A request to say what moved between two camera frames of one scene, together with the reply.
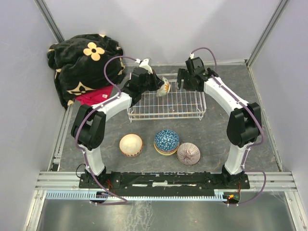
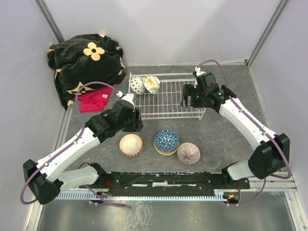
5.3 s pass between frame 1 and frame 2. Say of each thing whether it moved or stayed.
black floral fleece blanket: stayed
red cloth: stayed
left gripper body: moved
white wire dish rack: stayed
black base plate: stayed
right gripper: moved
